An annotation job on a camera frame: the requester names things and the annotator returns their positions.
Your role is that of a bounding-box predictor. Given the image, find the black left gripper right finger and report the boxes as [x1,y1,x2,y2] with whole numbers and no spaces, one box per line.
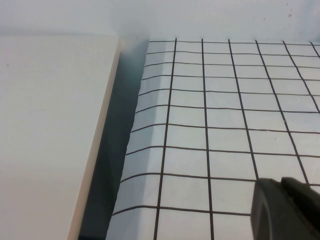
[280,176,320,240]

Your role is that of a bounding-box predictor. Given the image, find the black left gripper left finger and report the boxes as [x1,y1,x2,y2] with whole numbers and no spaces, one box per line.
[250,177,301,240]

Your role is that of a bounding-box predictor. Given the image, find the white black-grid tablecloth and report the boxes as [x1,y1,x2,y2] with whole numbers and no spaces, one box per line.
[104,37,320,240]

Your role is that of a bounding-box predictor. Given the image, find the white side panel board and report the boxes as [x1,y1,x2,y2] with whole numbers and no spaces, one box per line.
[0,34,124,240]

